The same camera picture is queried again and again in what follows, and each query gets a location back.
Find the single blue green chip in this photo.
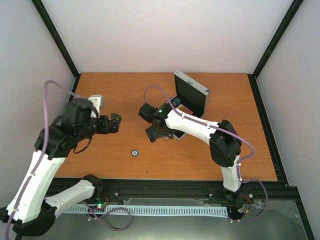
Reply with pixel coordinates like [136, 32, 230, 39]
[131, 149, 139, 157]

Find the playing card deck box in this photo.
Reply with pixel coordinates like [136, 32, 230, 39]
[178, 105, 193, 115]

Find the aluminium poker case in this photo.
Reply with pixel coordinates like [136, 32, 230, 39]
[169, 69, 211, 143]

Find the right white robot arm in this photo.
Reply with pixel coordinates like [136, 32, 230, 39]
[138, 103, 242, 203]

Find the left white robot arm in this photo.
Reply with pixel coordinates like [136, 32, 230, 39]
[0, 95, 122, 239]

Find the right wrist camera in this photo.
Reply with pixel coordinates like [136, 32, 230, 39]
[138, 103, 158, 124]

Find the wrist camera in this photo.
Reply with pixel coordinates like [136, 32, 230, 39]
[88, 94, 105, 118]
[138, 103, 158, 124]

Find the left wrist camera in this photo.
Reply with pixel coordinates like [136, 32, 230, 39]
[88, 94, 105, 118]

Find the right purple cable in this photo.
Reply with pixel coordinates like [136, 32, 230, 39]
[143, 84, 269, 224]

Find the white slotted cable duct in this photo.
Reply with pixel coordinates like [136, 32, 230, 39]
[67, 202, 229, 218]

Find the black aluminium frame rail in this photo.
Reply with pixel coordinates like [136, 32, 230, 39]
[32, 178, 300, 203]

